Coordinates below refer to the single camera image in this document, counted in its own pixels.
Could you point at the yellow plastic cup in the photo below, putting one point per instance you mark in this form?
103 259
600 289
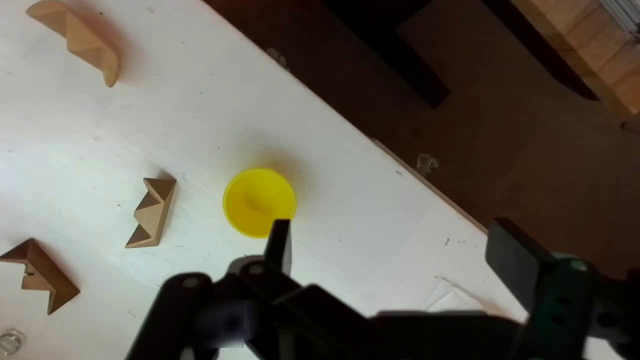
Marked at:
256 196

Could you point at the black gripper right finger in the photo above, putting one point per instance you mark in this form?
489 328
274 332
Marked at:
560 307

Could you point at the wooden workbench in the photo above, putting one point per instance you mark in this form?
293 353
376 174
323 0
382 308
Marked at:
587 53

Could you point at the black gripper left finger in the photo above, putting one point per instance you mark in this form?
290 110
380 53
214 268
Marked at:
233 320

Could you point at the light tan wooden block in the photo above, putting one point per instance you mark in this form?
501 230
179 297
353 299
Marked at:
82 41

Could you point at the medium brown wooden block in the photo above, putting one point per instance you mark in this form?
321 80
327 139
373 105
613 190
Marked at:
153 212

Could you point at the aluminium rail frame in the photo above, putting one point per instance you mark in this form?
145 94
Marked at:
622 12

